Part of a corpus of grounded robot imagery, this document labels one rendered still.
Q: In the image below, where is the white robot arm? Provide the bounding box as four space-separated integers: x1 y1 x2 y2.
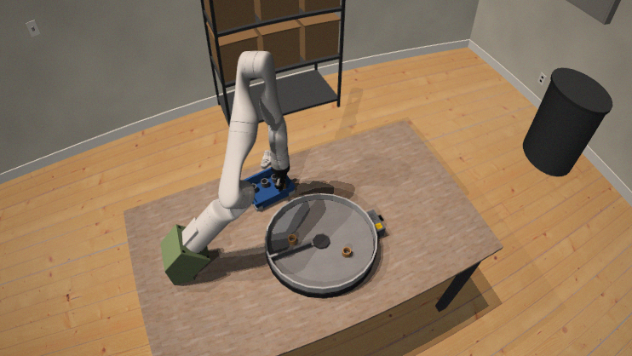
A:
182 51 290 253

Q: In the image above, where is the blue crate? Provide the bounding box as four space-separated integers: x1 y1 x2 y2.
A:
243 167 296 211

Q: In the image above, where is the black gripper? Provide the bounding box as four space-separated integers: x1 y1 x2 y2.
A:
271 166 290 192

